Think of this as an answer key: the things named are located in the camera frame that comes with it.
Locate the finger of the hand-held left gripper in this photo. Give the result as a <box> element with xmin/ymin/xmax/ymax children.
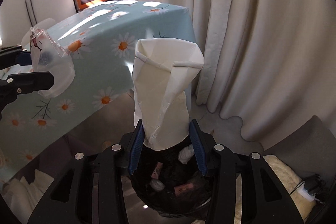
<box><xmin>0</xmin><ymin>45</ymin><xmax>33</xmax><ymax>70</ymax></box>
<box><xmin>0</xmin><ymin>71</ymin><xmax>54</xmax><ymax>111</ymax></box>

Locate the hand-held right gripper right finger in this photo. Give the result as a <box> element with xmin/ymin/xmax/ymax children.
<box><xmin>190</xmin><ymin>119</ymin><xmax>307</xmax><ymax>224</ymax></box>

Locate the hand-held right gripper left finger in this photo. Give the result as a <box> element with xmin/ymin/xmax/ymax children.
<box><xmin>28</xmin><ymin>120</ymin><xmax>144</xmax><ymax>224</ymax></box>

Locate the white tissue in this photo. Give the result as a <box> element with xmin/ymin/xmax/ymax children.
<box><xmin>178</xmin><ymin>146</ymin><xmax>195</xmax><ymax>165</ymax></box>

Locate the pink sunflower print carton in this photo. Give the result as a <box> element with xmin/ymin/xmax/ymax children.
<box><xmin>151</xmin><ymin>162</ymin><xmax>164</xmax><ymax>180</ymax></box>

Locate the clear plastic bag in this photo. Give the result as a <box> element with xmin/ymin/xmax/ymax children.
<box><xmin>149</xmin><ymin>179</ymin><xmax>166</xmax><ymax>192</ymax></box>

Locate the pink paper wrapper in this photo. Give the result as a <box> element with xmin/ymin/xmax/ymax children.
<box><xmin>174</xmin><ymin>182</ymin><xmax>196</xmax><ymax>195</ymax></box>

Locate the white paper bag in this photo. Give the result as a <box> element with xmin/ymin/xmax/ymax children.
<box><xmin>132</xmin><ymin>38</ymin><xmax>205</xmax><ymax>152</ymax></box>

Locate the black trash bin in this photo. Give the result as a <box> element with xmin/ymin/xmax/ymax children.
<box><xmin>128</xmin><ymin>135</ymin><xmax>214</xmax><ymax>220</ymax></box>

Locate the daisy print tablecloth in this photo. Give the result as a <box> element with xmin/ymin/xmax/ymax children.
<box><xmin>0</xmin><ymin>0</ymin><xmax>198</xmax><ymax>181</ymax></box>

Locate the cream towel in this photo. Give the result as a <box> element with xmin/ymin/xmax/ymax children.
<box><xmin>262</xmin><ymin>154</ymin><xmax>318</xmax><ymax>222</ymax></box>

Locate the grey sofa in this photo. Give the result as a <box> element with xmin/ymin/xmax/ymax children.
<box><xmin>262</xmin><ymin>115</ymin><xmax>336</xmax><ymax>189</ymax></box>

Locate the white power strip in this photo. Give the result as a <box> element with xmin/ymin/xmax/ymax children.
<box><xmin>299</xmin><ymin>185</ymin><xmax>320</xmax><ymax>201</ymax></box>

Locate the black power adapter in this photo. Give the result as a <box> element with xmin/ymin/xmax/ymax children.
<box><xmin>302</xmin><ymin>174</ymin><xmax>326</xmax><ymax>189</ymax></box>

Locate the cream curtain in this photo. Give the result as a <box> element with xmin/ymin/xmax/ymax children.
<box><xmin>115</xmin><ymin>0</ymin><xmax>336</xmax><ymax>147</ymax></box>

